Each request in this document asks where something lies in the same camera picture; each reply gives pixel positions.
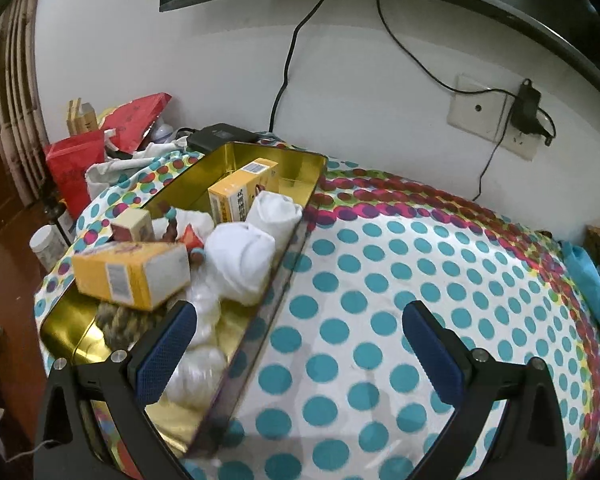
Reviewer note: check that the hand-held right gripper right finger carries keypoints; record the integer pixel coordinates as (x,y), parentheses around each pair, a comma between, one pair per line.
(430,350)

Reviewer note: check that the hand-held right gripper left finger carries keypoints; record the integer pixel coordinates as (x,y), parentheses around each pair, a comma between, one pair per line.
(162,355)

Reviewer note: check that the large cotton ball bag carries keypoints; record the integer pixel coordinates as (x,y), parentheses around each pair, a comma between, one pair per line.
(200,310)

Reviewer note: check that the yellow barcode box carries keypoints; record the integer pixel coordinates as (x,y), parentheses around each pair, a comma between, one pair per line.
(130,275)

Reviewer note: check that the colourful snack packet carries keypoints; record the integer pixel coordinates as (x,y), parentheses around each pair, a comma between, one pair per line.
(187,235)

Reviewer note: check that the large white sock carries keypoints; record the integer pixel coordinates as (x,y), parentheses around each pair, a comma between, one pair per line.
(240,260)

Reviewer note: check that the yellow banana print box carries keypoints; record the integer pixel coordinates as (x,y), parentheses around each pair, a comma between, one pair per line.
(240,190)

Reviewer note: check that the gold tin box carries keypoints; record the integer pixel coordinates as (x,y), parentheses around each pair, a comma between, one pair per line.
(260,160)

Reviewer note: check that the polka dot blanket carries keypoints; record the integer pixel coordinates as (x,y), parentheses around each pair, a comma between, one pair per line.
(405,310)

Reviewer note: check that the small cream box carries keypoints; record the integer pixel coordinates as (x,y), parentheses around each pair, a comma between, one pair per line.
(132,225)

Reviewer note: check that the white plastic jar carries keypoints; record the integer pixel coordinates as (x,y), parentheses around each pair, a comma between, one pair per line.
(47,247)

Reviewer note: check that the blue cloth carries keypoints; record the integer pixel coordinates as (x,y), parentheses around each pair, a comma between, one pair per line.
(587,280)

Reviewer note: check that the white cloth bag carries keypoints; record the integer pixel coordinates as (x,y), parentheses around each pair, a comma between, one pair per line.
(112,172)

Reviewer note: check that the red paper bag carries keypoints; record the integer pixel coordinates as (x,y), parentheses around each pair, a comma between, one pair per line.
(72,170)

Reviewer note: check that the black power bank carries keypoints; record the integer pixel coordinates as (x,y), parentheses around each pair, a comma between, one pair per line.
(220,136)

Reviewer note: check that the red gift bag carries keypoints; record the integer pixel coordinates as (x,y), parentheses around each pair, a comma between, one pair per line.
(135,120)

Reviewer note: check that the small cardboard box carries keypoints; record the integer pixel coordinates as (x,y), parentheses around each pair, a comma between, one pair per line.
(82,117)

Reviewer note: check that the black charger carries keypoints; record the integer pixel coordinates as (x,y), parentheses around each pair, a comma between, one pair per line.
(526,105)

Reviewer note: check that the white wall socket plate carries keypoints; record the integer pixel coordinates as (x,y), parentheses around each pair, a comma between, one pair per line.
(472,107)

